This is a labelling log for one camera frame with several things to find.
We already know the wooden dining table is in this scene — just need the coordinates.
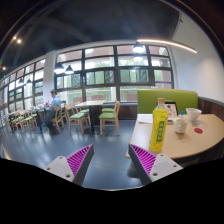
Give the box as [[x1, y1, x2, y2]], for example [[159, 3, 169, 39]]
[[73, 99, 108, 134]]

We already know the white paper sheet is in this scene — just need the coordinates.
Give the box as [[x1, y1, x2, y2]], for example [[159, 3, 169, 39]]
[[136, 113, 154, 125]]

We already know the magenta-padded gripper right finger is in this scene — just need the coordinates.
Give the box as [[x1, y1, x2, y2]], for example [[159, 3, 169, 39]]
[[128, 143, 184, 186]]

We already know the black-framed picture stand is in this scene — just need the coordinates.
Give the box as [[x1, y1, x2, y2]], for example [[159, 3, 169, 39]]
[[164, 100, 179, 125]]

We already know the green bench backrest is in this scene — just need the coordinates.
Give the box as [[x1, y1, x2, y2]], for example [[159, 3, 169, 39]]
[[136, 88, 200, 115]]

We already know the group of wooden chairs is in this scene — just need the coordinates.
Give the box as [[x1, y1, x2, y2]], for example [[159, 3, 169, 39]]
[[8, 99, 122, 137]]

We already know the dark-framed window wall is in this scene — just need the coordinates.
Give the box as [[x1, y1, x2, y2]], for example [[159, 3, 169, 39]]
[[0, 44, 174, 114]]

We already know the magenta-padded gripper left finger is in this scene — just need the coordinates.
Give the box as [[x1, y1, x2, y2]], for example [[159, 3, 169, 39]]
[[43, 143, 95, 187]]

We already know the white mug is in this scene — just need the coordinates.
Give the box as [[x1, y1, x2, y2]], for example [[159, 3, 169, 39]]
[[174, 118, 189, 135]]

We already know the white bowl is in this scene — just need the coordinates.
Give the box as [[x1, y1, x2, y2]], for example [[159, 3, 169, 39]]
[[185, 107, 203, 122]]

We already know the group of pendant lamps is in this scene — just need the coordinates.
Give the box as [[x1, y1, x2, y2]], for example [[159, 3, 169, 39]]
[[16, 41, 148, 86]]

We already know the yellow drink bottle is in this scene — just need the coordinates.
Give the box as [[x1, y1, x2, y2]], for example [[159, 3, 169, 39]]
[[148, 97, 170, 153]]

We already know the curved linear ceiling light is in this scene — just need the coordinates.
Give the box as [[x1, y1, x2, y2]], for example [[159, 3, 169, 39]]
[[136, 38, 198, 54]]

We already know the person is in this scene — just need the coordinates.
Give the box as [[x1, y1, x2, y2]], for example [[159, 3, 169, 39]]
[[43, 89, 63, 133]]

